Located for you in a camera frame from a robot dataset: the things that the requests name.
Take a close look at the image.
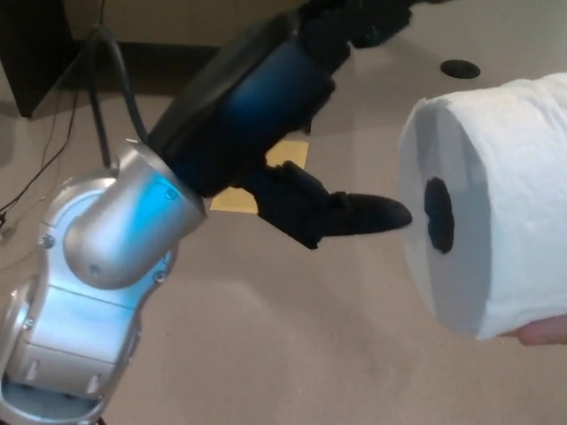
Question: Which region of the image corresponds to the person's bare hand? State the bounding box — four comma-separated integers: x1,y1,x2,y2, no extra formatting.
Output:
517,312,567,347

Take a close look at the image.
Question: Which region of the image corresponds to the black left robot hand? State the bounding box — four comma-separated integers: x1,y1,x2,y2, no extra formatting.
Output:
145,0,416,251

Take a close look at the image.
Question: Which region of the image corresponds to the white toilet paper roll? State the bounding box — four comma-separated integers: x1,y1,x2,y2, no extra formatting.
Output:
397,73,567,342

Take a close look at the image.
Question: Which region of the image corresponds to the yellow paper sheet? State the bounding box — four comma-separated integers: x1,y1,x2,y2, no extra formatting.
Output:
211,140,311,214

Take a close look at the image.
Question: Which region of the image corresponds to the black round floor cap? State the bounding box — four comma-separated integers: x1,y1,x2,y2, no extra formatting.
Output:
440,59,482,80

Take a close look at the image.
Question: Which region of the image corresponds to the dark wooden desk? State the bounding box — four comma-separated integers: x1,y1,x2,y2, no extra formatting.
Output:
0,0,355,136

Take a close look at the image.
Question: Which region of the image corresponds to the black robot wrist cable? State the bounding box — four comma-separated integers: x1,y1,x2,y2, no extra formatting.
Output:
86,25,150,172

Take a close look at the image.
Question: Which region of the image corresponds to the thin dark cable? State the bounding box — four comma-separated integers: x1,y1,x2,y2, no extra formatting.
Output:
37,92,66,182

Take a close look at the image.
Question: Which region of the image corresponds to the thick black power cable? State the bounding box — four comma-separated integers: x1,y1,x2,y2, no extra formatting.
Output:
0,0,110,214

